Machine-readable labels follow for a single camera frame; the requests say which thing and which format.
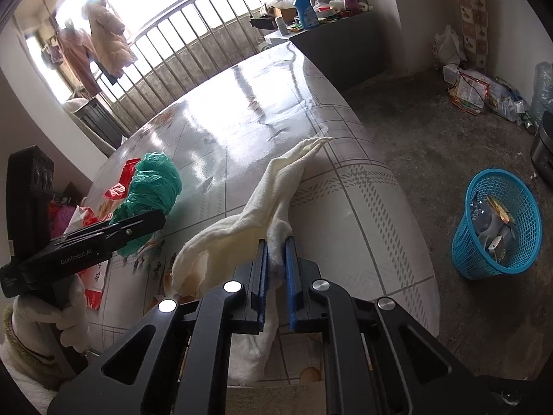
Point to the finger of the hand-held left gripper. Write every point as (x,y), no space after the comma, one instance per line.
(138,227)

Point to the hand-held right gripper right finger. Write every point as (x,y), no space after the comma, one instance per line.
(293,285)

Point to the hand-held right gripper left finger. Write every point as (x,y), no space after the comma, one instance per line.
(262,285)

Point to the green plastic bag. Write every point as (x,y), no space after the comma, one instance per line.
(151,186)

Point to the white cloth towel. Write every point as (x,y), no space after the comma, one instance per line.
(259,199)

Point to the blue plastic basket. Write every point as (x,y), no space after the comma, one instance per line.
(468,242)

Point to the person's left hand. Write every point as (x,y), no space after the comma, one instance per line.
(34,315)

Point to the pink plastic bag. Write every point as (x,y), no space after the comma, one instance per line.
(65,220)

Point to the red plastic wrapper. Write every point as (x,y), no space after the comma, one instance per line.
(123,177)

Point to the red white printed bag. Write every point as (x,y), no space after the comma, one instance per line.
(93,289)

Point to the small dark cabinet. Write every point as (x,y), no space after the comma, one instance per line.
(99,121)

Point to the pink hanging garment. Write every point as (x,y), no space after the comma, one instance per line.
(80,58)

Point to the beige padded jacket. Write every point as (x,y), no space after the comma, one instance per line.
(108,39)

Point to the clear plastic bottle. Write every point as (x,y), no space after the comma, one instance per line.
(481,215)

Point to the metal balcony railing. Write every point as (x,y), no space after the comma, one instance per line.
(207,30)

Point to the gold snack wrapper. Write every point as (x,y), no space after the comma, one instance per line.
(499,209)

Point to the black flat box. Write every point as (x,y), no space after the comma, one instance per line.
(261,23)

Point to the dark grey cabinet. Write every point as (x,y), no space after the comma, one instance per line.
(345,52)

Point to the grey spray can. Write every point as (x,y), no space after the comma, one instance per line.
(282,25)

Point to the red printed packaging bag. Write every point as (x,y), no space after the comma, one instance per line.
(468,93)

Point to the blue detergent bottle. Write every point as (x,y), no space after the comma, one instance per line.
(306,15)

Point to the white plastic bag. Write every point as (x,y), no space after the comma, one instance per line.
(447,47)

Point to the crumpled clear plastic packaging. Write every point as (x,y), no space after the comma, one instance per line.
(507,99)

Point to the green bottle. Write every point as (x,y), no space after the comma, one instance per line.
(527,121)

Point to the silver rice cooker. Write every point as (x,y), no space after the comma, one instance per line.
(545,147)

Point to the clear water jug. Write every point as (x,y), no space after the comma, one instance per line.
(544,90)

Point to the patterned rolled mat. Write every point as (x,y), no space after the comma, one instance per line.
(473,13)

